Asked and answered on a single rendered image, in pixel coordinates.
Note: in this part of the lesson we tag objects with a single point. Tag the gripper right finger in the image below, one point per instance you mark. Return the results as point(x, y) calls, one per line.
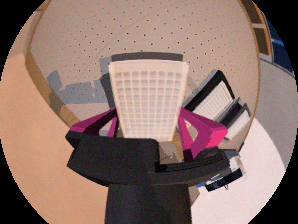
point(210, 133)

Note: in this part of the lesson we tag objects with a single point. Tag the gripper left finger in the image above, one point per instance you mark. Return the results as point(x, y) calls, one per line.
point(94, 124)

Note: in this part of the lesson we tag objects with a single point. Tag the white well plate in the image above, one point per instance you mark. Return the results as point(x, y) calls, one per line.
point(158, 118)
point(216, 102)
point(238, 125)

